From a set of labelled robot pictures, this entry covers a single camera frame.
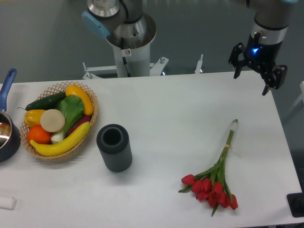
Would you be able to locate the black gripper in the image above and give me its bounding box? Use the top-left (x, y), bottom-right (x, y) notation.
top-left (228, 34), bottom-right (288, 95)

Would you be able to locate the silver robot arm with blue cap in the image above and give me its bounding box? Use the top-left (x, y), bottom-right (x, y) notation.
top-left (81, 0), bottom-right (156, 49)

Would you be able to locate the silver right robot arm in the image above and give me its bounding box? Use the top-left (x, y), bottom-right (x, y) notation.
top-left (228, 0), bottom-right (298, 95)

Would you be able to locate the red tulip bouquet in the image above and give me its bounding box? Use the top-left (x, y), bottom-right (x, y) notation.
top-left (178, 119), bottom-right (238, 215)

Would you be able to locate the black device at table edge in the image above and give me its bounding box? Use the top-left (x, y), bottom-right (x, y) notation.
top-left (286, 192), bottom-right (304, 218)

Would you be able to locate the dark grey ribbed vase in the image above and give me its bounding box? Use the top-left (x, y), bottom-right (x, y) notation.
top-left (96, 123), bottom-right (133, 172)

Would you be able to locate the purple eggplant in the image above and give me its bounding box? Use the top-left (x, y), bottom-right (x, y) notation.
top-left (66, 115), bottom-right (91, 136)

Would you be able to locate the yellow squash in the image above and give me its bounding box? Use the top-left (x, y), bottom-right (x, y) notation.
top-left (66, 84), bottom-right (94, 115)

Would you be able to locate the green lettuce leaf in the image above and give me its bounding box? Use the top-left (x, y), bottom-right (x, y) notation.
top-left (55, 95), bottom-right (84, 137)

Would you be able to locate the yellow banana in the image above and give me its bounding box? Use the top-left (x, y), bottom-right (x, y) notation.
top-left (30, 122), bottom-right (91, 156)

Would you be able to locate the green cucumber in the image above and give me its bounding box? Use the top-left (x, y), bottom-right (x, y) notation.
top-left (18, 93), bottom-right (66, 111)

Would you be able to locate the beige round disc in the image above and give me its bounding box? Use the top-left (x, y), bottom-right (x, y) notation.
top-left (40, 109), bottom-right (65, 133)

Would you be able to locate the white onion bulb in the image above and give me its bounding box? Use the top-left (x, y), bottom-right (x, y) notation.
top-left (51, 130), bottom-right (65, 144)

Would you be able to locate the yellow bell pepper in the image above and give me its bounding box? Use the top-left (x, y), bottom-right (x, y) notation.
top-left (24, 109), bottom-right (46, 128)

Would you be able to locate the orange fruit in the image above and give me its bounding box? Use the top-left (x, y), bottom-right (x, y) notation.
top-left (27, 125), bottom-right (51, 144)

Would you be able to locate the white cylinder object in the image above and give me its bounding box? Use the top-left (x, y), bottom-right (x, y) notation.
top-left (0, 195), bottom-right (17, 210)

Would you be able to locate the white bracket with bolt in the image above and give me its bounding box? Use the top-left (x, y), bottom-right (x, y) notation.
top-left (194, 54), bottom-right (204, 74)

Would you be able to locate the white metal base frame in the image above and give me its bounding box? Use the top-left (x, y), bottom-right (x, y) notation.
top-left (82, 57), bottom-right (169, 80)

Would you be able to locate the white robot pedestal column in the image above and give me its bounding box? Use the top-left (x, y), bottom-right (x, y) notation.
top-left (113, 44), bottom-right (150, 69)

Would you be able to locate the dark saucepan with blue handle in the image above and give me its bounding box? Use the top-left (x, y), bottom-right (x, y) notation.
top-left (0, 68), bottom-right (21, 162)

